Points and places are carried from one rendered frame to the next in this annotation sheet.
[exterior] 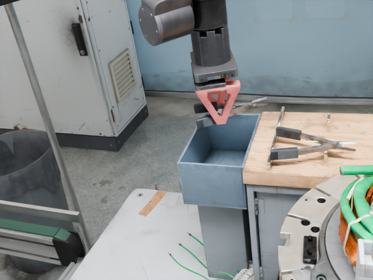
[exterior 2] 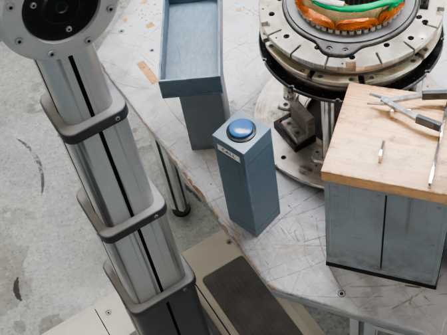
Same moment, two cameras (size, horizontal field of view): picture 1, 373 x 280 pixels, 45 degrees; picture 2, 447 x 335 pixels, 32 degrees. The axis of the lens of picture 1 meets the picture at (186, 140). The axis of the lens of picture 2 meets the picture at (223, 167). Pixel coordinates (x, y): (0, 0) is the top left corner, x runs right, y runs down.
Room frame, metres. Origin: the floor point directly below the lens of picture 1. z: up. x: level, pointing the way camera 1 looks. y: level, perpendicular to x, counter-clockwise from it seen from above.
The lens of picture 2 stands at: (1.37, -0.40, 2.02)
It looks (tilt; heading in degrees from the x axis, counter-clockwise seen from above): 52 degrees down; 186
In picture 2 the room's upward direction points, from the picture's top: 11 degrees counter-clockwise
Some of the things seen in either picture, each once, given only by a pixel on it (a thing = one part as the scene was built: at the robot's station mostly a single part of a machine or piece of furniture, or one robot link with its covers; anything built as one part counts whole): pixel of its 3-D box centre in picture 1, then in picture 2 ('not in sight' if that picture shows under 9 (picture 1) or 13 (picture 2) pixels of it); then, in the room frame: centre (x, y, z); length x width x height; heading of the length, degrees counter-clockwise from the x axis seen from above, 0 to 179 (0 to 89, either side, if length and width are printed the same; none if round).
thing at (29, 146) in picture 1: (20, 185); not in sight; (1.65, 0.75, 0.39); 0.39 x 0.39 x 0.35
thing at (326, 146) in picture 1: (317, 148); (403, 98); (0.55, -0.19, 1.09); 0.06 x 0.01 x 0.01; 93
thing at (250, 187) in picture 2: not in sight; (248, 176); (0.53, -0.45, 0.91); 0.07 x 0.07 x 0.25; 45
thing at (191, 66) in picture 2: not in sight; (201, 83); (0.30, -0.52, 0.92); 0.25 x 0.11 x 0.28; 177
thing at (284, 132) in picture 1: (288, 133); (428, 122); (0.60, -0.16, 1.09); 0.04 x 0.01 x 0.02; 53
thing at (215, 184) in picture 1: (228, 202); not in sight; (0.66, -0.06, 0.92); 0.17 x 0.11 x 0.28; 158
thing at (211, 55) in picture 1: (211, 48); not in sight; (0.66, -0.06, 1.22); 0.10 x 0.07 x 0.07; 178
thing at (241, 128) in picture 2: not in sight; (241, 128); (0.53, -0.45, 1.04); 0.04 x 0.04 x 0.01
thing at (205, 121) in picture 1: (208, 120); not in sight; (0.64, -0.04, 1.11); 0.04 x 0.01 x 0.02; 99
